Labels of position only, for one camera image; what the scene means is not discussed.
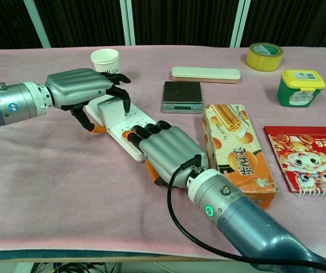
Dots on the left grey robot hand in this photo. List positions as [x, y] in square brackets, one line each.
[75, 85]

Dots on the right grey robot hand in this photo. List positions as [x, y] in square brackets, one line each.
[171, 153]

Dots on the white plastic plug adapter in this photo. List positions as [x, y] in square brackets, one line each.
[109, 113]

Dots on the white power strip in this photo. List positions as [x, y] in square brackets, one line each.
[117, 136]

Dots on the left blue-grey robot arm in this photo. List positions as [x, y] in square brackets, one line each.
[12, 105]

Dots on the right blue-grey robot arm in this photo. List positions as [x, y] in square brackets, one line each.
[251, 224]

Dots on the white paper cup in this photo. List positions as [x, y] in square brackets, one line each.
[104, 59]

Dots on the small digital kitchen scale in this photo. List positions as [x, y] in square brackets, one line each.
[182, 92]

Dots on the orange egg roll snack box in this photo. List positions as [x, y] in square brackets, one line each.
[237, 159]

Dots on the white and pink pencil case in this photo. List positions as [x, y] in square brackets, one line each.
[205, 74]

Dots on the pink tablecloth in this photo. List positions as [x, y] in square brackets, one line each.
[66, 185]

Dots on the black pleated curtain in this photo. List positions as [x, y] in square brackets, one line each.
[180, 20]

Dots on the yellow packing tape roll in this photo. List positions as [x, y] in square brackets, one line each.
[255, 61]

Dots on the red spiral 2026 calendar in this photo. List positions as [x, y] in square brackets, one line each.
[307, 165]

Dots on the green jar with yellow lid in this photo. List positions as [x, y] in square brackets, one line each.
[296, 95]

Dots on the white frame post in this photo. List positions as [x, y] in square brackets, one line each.
[38, 25]
[239, 22]
[128, 22]

